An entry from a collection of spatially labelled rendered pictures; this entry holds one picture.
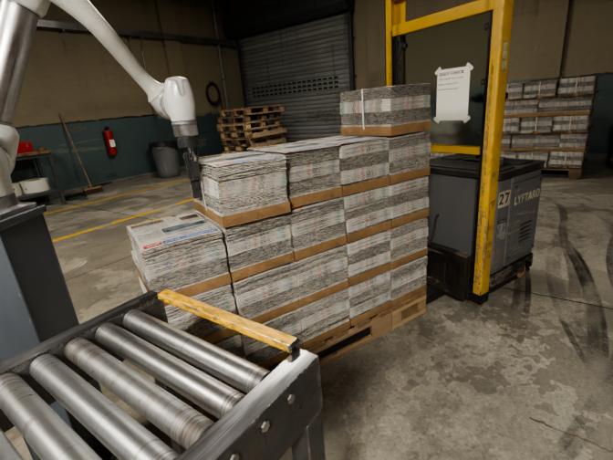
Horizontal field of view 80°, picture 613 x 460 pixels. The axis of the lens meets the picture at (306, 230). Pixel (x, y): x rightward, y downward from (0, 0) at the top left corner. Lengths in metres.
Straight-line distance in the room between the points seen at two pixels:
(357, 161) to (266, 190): 0.48
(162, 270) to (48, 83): 7.09
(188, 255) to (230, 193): 0.26
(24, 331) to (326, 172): 1.20
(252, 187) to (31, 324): 0.82
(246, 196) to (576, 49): 6.79
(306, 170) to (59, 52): 7.25
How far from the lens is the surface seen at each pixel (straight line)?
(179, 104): 1.45
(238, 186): 1.36
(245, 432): 0.61
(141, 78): 1.59
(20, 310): 1.42
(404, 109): 1.88
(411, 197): 1.99
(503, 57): 2.15
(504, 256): 2.62
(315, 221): 1.59
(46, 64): 8.33
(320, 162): 1.58
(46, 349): 0.97
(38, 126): 8.11
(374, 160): 1.76
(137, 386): 0.75
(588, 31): 7.67
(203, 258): 1.39
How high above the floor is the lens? 1.24
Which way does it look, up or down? 19 degrees down
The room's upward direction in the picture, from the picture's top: 5 degrees counter-clockwise
